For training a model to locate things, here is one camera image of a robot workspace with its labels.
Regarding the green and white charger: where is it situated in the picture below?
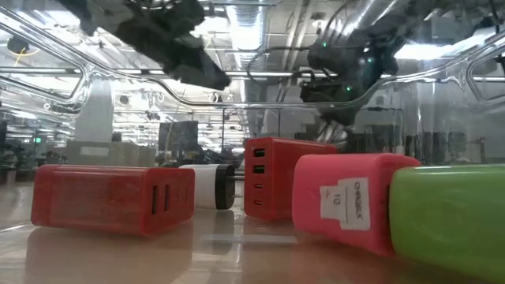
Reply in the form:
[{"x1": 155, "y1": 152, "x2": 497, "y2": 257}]
[{"x1": 388, "y1": 164, "x2": 505, "y2": 283}]

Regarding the pink labelled two-port charger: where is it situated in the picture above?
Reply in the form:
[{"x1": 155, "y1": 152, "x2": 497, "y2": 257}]
[{"x1": 291, "y1": 152, "x2": 422, "y2": 257}]

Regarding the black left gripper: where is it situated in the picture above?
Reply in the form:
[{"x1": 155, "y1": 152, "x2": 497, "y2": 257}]
[{"x1": 169, "y1": 43, "x2": 232, "y2": 92}]

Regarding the red four-port charger block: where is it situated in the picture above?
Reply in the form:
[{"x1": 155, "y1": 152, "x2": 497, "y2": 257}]
[{"x1": 243, "y1": 136, "x2": 339, "y2": 222}]

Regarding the red two-port charger block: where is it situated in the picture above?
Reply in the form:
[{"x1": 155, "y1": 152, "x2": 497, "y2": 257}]
[{"x1": 30, "y1": 163, "x2": 196, "y2": 237}]

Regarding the clear plastic bin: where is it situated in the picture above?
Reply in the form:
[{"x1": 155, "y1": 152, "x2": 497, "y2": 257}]
[{"x1": 0, "y1": 0, "x2": 505, "y2": 284}]

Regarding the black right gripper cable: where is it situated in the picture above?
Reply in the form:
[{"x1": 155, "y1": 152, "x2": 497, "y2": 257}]
[{"x1": 246, "y1": 45, "x2": 319, "y2": 82}]

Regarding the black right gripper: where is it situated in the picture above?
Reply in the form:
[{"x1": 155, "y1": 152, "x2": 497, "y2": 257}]
[{"x1": 301, "y1": 29, "x2": 398, "y2": 125}]

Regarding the dark room screen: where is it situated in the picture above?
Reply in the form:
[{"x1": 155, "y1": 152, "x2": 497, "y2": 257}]
[{"x1": 159, "y1": 121, "x2": 200, "y2": 153}]

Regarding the white room pillar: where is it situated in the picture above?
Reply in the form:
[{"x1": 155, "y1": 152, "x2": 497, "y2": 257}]
[{"x1": 74, "y1": 78, "x2": 115, "y2": 143}]

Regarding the beige room counter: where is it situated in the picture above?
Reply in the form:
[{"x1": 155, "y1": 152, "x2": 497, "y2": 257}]
[{"x1": 65, "y1": 140, "x2": 158, "y2": 167}]

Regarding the silver ceiling duct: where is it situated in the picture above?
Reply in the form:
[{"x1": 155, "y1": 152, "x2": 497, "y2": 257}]
[{"x1": 226, "y1": 0, "x2": 269, "y2": 72}]

